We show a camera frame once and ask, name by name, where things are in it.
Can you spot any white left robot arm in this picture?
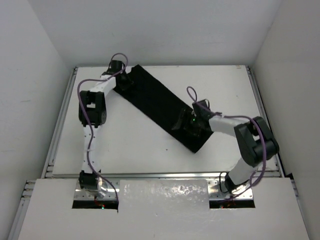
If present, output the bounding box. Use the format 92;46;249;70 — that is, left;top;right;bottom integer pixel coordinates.
76;59;133;196

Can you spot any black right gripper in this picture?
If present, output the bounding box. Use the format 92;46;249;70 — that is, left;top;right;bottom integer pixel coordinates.
172;109;202;139

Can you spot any black thin cable loop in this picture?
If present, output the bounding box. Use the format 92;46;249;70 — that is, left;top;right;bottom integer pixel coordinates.
219;171;231;195

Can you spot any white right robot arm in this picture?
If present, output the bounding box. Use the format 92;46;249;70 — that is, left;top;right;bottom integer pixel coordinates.
172;100;280;194

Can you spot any white front cover panel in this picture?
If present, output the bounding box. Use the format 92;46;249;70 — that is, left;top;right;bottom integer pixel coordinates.
19;178;308;240

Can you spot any black t-shirt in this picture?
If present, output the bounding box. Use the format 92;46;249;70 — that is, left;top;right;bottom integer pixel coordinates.
113;65;213;153

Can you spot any aluminium table frame rail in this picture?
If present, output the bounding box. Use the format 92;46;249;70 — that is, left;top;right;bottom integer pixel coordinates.
21;65;300;201

